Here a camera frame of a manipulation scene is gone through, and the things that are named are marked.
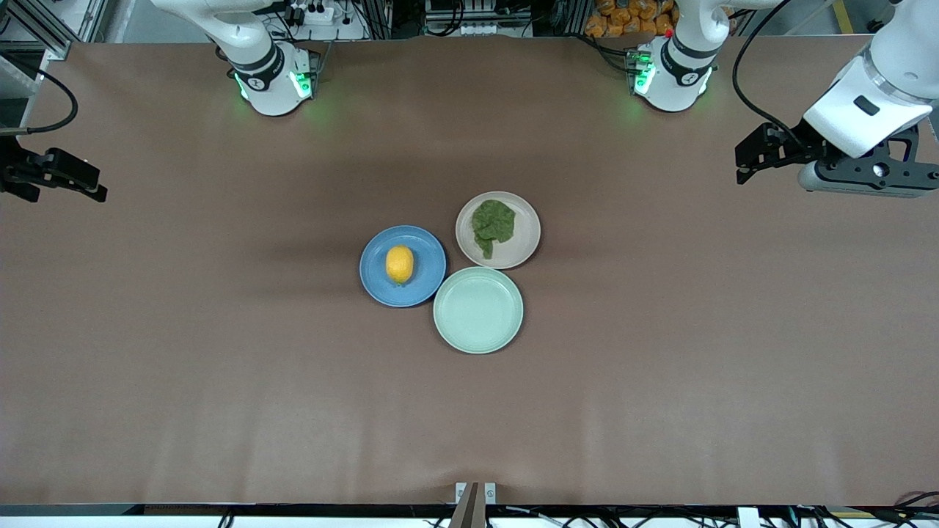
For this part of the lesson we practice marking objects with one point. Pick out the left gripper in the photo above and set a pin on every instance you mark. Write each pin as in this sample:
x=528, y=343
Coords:
x=805, y=144

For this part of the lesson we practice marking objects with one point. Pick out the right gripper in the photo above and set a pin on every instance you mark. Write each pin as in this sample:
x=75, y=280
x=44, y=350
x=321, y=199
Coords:
x=16, y=167

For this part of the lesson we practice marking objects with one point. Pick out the green lettuce leaf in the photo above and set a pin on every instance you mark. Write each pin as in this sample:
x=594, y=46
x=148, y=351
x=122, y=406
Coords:
x=493, y=220

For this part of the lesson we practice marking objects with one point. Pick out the yellow lemon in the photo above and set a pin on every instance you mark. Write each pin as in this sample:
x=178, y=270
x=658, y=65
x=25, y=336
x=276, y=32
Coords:
x=400, y=265

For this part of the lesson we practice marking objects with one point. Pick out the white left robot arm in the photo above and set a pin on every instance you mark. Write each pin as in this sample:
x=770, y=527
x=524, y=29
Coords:
x=873, y=95

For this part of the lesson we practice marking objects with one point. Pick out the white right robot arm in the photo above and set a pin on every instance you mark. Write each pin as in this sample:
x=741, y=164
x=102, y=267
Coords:
x=257, y=51

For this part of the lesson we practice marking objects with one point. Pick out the bag of orange items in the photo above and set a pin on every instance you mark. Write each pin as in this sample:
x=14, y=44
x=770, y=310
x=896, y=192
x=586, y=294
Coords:
x=631, y=18

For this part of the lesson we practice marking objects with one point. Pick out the beige plate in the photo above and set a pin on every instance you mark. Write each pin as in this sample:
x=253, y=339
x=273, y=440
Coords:
x=524, y=227

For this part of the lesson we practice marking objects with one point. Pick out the white power strip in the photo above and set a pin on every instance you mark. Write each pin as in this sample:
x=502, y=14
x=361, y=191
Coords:
x=315, y=13

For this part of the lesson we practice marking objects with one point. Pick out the white electronics box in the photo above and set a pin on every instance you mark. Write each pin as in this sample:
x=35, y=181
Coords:
x=477, y=18

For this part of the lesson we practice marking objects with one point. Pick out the light green plate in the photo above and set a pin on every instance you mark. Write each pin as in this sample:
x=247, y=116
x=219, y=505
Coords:
x=478, y=312

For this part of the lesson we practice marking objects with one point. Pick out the blue plate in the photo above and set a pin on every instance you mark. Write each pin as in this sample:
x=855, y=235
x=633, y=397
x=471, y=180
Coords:
x=429, y=253

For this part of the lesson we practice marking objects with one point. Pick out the aluminium frame profile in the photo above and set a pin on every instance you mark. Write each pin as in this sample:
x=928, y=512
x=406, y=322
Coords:
x=44, y=29

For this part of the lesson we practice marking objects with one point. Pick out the metal table edge bracket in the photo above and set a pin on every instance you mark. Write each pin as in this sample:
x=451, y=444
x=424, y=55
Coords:
x=475, y=502

